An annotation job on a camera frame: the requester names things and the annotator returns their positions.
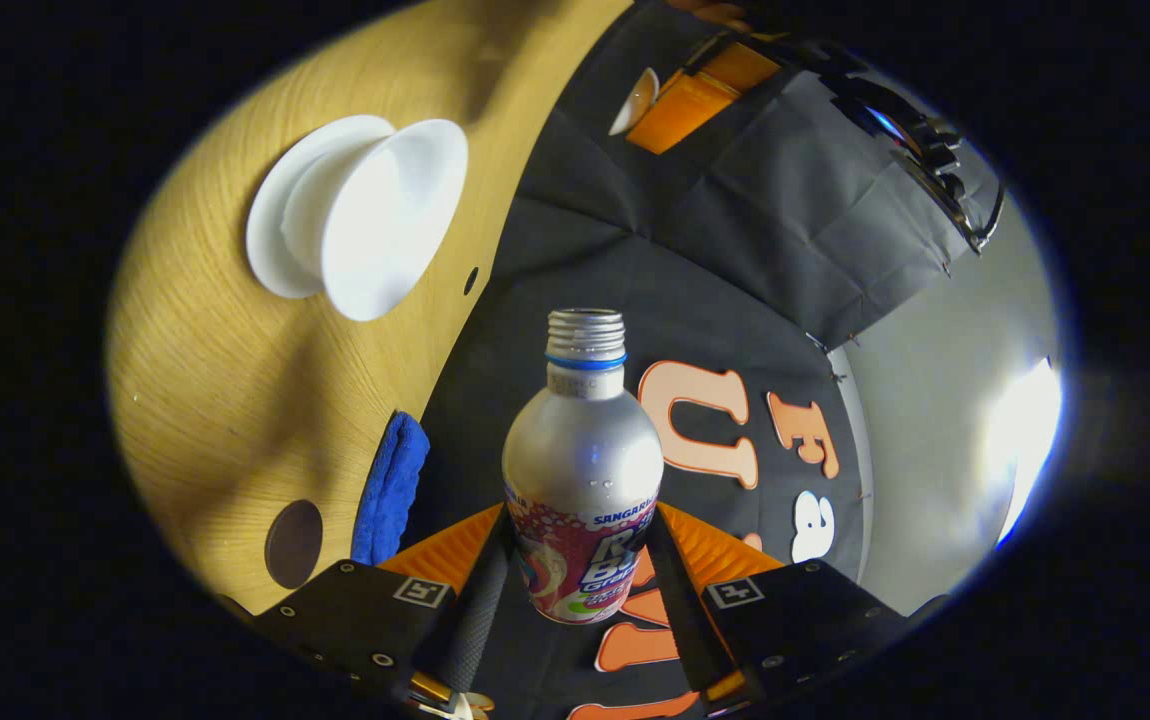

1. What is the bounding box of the white saucer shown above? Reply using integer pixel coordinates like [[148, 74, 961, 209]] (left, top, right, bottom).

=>
[[245, 114, 396, 301]]

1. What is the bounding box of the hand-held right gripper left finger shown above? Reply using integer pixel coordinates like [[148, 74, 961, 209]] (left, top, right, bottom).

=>
[[255, 503, 516, 716]]

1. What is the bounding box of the dark round coaster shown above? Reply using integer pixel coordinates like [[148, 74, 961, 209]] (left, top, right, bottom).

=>
[[265, 499, 325, 590]]

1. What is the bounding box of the blue towel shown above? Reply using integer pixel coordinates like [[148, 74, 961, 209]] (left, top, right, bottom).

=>
[[350, 410, 431, 568]]

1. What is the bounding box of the white teacup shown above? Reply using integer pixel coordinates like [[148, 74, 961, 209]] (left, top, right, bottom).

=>
[[280, 118, 470, 323]]

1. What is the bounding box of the silver water bottle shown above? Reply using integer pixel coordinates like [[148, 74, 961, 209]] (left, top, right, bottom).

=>
[[501, 308, 666, 626]]

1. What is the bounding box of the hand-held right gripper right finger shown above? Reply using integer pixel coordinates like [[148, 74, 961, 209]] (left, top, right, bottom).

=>
[[647, 503, 911, 713]]

